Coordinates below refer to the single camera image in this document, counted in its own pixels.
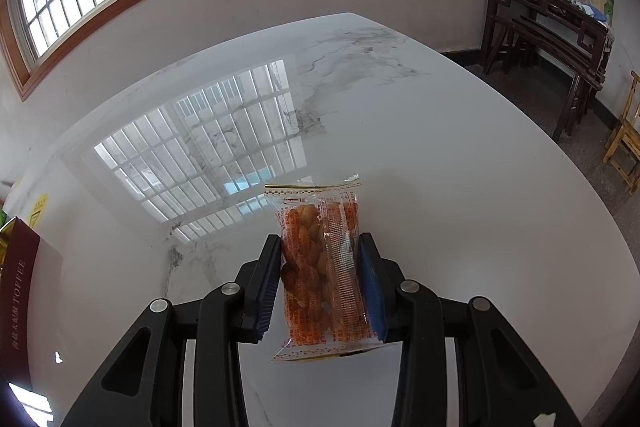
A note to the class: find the orange twisted dough snack packet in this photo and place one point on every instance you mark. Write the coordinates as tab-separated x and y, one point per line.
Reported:
320	257

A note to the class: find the gold tin box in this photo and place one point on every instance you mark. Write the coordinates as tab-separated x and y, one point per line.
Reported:
20	287

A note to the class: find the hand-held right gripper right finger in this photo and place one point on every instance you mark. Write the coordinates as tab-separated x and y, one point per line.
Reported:
374	297

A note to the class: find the dark wooden side table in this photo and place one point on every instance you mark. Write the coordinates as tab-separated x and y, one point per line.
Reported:
540	2

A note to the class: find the light wooden chair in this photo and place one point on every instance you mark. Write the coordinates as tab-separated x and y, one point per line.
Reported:
622	137

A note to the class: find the blue cloth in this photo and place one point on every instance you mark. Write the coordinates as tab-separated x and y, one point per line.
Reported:
595	11

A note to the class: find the round yellow table sticker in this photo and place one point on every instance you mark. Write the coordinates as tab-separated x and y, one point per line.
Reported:
39	209

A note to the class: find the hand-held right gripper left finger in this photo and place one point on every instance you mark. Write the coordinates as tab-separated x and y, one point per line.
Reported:
265	297

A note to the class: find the green box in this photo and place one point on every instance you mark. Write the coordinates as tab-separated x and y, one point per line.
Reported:
607	4

